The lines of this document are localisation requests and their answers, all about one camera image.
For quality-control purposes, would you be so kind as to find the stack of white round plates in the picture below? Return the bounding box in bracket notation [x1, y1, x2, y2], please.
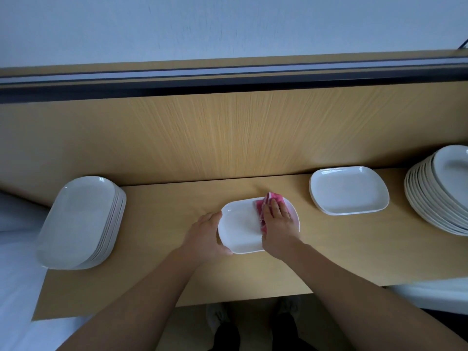
[404, 144, 468, 236]

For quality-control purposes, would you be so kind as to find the person's right hand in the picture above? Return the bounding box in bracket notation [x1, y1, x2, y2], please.
[259, 197, 303, 260]

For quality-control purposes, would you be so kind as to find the white bed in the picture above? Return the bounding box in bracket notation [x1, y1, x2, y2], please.
[0, 230, 96, 351]

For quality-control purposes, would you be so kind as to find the black wall rail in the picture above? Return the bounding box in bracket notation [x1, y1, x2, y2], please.
[0, 62, 468, 104]

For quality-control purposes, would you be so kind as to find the white glossy rectangular plate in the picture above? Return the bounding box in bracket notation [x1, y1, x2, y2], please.
[217, 196, 301, 254]

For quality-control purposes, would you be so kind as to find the person's left hand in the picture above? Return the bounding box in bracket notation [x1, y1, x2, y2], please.
[179, 210, 234, 266]

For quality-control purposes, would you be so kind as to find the grey upholstered headboard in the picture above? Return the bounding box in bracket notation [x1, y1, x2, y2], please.
[0, 190, 51, 233]

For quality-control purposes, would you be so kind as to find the person's left forearm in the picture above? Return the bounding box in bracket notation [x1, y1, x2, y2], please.
[58, 248, 200, 351]

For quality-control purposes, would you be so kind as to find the person's right forearm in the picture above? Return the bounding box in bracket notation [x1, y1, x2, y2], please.
[281, 241, 468, 351]

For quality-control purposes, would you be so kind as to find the pile of white oblong plates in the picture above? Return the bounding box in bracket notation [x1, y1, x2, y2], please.
[36, 176, 127, 271]

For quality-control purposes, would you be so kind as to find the stack of white rectangular plates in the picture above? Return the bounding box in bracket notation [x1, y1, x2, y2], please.
[309, 166, 390, 216]

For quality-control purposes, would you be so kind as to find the pink cleaning cloth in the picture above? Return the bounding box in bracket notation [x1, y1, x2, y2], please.
[255, 191, 285, 231]

